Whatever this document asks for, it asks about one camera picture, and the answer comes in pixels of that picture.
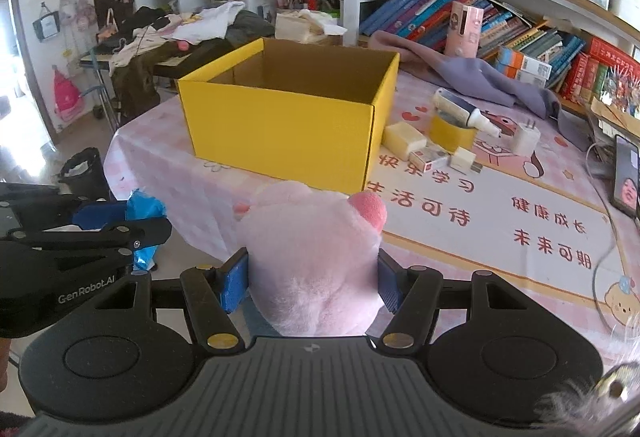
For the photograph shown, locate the dark clothes pile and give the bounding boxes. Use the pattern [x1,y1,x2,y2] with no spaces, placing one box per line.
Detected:
[95,7,276,118]

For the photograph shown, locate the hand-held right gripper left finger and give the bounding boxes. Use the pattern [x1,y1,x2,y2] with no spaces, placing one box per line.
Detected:
[92,248,251,351]

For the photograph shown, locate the orange blue medicine box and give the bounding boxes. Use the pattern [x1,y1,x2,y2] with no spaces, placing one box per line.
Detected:
[495,62,548,90]
[497,46,552,78]

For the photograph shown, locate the cream rectangular block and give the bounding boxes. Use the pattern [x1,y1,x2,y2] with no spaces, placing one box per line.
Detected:
[382,121,428,156]

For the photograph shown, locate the white printed shirt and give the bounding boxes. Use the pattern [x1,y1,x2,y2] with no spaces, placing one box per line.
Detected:
[170,1,247,42]

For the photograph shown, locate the colourful figure box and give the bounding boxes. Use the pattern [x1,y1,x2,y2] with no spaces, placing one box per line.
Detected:
[592,67,640,138]

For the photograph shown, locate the pink backpack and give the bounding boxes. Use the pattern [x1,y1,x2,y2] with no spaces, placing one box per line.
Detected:
[52,64,83,122]

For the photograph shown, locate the black trash bin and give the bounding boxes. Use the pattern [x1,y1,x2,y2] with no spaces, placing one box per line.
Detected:
[57,147,108,200]

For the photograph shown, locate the yellow tape roll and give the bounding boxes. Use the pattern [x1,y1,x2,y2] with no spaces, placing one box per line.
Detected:
[429,112,478,154]

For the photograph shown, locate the pink cartoon tumbler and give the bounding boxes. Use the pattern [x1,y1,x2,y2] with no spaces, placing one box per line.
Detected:
[444,1,485,58]

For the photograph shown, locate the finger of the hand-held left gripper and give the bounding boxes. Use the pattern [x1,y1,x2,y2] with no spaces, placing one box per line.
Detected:
[0,184,128,229]
[7,216,173,268]

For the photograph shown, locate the white charging cable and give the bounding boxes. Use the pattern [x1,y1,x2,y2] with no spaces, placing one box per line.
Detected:
[585,142,640,318]

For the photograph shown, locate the white spray bottle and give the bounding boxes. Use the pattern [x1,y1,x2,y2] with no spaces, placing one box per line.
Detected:
[432,88,502,138]

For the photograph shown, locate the white charger plug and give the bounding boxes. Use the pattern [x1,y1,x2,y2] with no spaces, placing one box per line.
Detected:
[510,119,541,158]

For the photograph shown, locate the small white adapter cube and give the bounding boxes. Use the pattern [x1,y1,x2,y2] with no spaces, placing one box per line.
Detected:
[450,147,486,176]

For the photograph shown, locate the black smartphone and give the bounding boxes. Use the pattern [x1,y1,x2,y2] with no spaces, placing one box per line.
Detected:
[612,134,640,218]

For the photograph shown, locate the hanging dark tote bag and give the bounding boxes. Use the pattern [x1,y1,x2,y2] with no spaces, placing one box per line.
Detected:
[32,4,61,40]

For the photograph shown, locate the blue plastic wrapper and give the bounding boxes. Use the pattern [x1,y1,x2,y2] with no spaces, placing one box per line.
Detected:
[125,189,168,270]

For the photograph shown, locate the row of colourful books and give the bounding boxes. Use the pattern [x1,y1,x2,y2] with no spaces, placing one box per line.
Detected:
[359,0,586,82]

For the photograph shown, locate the pink plush toy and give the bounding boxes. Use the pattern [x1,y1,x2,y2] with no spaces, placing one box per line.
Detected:
[235,181,388,338]

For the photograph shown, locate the cream crumpled paper bag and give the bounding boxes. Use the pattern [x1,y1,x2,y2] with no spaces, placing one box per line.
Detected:
[275,8,348,45]

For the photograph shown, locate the red thick dictionaries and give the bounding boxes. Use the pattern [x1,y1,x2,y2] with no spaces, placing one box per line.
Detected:
[560,37,640,105]

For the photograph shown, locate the purple cloth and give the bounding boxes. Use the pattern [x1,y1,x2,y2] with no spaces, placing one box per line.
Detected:
[367,31,596,152]

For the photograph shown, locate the small white red carton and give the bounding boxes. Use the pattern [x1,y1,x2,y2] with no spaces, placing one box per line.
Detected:
[409,144,451,174]

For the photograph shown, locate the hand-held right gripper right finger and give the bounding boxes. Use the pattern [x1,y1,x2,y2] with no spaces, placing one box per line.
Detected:
[377,249,537,350]

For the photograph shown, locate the yellow cardboard box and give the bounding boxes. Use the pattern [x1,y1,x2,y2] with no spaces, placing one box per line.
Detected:
[176,37,401,195]

